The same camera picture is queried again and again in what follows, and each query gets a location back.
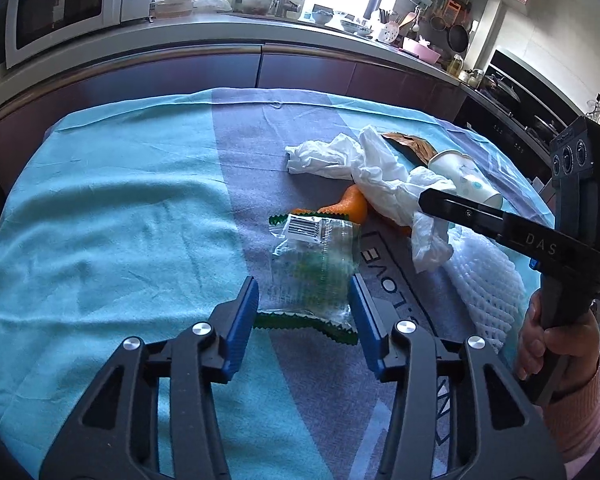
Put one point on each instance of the white foam fruit net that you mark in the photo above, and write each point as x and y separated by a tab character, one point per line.
488	284

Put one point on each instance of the white dotted paper cup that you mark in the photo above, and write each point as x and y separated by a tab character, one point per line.
469	180

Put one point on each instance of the orange peel piece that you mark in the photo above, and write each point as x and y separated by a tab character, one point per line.
352	205

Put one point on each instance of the brown gold wrapper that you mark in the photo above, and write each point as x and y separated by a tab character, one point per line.
417	150

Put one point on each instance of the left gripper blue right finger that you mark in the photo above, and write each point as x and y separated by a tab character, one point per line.
372	332

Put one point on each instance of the clear green plastic wrapper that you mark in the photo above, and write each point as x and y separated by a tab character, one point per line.
311	266

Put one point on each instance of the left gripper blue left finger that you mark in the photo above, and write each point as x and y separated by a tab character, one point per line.
236	323

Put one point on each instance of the kitchen counter with cabinets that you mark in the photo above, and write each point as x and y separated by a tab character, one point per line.
204	52

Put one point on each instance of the white microwave oven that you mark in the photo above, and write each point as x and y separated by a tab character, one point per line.
35	26

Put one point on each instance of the black frying pan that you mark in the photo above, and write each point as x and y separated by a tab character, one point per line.
458	38

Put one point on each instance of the crumpled white tissue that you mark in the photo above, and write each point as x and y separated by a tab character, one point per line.
387	185

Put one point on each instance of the teal and grey tablecloth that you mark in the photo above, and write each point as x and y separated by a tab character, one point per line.
139	217

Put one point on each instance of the person right hand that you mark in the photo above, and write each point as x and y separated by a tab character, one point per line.
579	342

